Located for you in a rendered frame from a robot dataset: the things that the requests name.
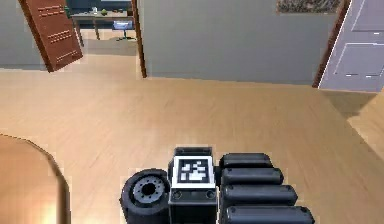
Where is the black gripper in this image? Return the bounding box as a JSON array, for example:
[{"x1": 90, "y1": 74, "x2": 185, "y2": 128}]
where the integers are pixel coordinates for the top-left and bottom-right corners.
[{"x1": 119, "y1": 168, "x2": 172, "y2": 224}]

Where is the brown round table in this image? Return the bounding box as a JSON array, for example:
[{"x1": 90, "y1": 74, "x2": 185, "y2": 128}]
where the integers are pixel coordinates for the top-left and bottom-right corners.
[{"x1": 0, "y1": 133, "x2": 72, "y2": 224}]

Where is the blue seat chair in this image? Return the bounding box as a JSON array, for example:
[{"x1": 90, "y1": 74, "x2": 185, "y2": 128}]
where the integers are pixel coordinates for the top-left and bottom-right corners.
[{"x1": 112, "y1": 19, "x2": 137, "y2": 42}]

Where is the dark wooden desk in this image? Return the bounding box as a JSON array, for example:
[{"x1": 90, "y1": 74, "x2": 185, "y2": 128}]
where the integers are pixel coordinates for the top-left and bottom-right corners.
[{"x1": 70, "y1": 9, "x2": 134, "y2": 48}]

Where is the brown room door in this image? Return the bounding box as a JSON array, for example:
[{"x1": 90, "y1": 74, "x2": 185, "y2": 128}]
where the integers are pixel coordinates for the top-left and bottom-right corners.
[{"x1": 18, "y1": 0, "x2": 84, "y2": 73}]

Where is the grey panelled room door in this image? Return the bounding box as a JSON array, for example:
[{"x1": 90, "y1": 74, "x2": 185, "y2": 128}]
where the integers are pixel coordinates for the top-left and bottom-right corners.
[{"x1": 318, "y1": 0, "x2": 384, "y2": 93}]

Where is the framed wall picture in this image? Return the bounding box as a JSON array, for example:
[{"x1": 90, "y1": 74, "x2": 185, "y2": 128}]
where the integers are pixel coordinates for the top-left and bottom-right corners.
[{"x1": 275, "y1": 0, "x2": 344, "y2": 15}]

